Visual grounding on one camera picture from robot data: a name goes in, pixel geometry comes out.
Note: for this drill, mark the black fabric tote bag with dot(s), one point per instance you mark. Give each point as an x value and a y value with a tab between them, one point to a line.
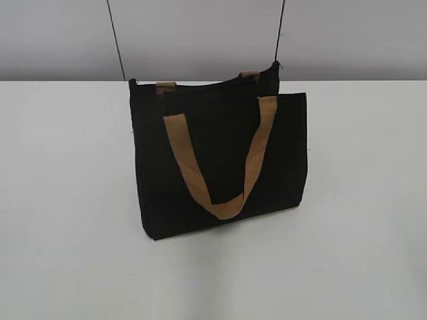
208	155

